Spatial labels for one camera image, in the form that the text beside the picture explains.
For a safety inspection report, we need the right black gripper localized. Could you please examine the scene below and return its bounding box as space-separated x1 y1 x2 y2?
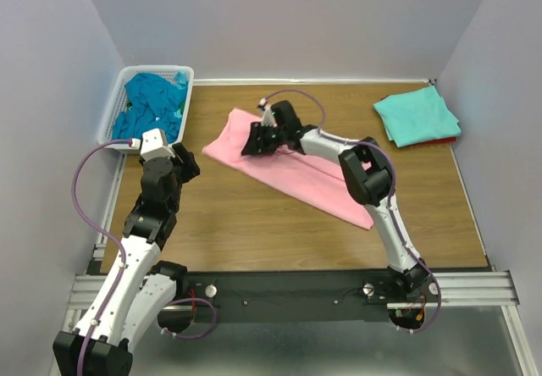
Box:
239 124 285 159

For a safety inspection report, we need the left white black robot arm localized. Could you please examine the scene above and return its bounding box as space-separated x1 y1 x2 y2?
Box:
53 140 200 375

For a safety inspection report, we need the blue t shirt in basket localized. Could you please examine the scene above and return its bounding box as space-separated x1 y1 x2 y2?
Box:
112 73 189 143

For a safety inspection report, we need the aluminium frame rail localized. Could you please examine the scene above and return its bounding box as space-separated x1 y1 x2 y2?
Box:
435 272 519 307

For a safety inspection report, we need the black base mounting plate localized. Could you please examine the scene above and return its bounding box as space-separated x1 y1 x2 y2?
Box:
158 269 438 335

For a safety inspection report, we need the folded red t shirt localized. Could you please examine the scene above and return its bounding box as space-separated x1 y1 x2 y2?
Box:
418 136 456 145

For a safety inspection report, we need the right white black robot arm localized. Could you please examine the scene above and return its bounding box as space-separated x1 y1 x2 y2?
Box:
241 98 430 301

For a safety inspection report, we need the light teal cloth in basket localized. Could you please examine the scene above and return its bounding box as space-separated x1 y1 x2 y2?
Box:
174 71 190 90

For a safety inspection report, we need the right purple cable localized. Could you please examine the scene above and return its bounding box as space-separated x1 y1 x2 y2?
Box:
257 89 442 335

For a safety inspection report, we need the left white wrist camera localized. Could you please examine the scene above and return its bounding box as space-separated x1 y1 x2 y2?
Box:
140 128 174 162

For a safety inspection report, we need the pink t shirt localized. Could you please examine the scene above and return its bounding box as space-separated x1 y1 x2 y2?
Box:
202 108 373 229

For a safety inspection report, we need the folded teal t shirt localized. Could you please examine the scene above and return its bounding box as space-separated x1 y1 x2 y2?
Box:
373 86 462 147

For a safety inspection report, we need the white plastic basket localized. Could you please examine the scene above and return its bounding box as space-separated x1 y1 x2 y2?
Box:
97 65 195 152

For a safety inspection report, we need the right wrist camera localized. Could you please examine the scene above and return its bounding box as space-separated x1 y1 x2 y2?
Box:
257 98 276 128

